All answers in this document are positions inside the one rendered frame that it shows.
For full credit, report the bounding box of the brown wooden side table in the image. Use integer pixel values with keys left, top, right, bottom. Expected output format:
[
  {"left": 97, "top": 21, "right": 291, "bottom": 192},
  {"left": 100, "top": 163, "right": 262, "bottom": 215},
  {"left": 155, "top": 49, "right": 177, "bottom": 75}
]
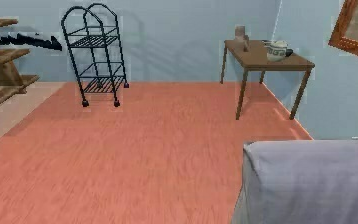
[{"left": 219, "top": 39, "right": 316, "bottom": 121}]

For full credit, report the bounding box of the white patterned pot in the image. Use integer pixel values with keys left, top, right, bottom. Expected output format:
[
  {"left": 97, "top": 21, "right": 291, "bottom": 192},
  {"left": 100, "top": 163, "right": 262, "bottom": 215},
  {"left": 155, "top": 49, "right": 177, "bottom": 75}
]
[{"left": 262, "top": 39, "right": 294, "bottom": 63}]

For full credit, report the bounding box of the grey sofa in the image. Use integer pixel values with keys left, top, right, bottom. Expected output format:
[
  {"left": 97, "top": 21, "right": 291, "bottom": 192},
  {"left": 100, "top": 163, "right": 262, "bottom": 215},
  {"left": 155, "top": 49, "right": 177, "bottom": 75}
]
[{"left": 230, "top": 139, "right": 358, "bottom": 224}]

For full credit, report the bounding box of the brown wooden shelf unit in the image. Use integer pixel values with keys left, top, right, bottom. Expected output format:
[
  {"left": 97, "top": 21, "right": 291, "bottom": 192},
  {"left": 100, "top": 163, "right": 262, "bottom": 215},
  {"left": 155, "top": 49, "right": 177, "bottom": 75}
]
[{"left": 0, "top": 17, "right": 41, "bottom": 113}]

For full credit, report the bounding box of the black wire trolley rack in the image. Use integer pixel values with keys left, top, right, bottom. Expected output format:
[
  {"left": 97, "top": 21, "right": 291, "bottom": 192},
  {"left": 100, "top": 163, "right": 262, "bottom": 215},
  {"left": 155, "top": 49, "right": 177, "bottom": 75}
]
[{"left": 60, "top": 2, "right": 130, "bottom": 108}]

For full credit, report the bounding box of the wooden framed wall picture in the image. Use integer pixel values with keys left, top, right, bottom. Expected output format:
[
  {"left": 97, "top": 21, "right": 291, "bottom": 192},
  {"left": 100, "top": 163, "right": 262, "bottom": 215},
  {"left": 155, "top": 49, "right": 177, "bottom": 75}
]
[{"left": 328, "top": 0, "right": 358, "bottom": 61}]

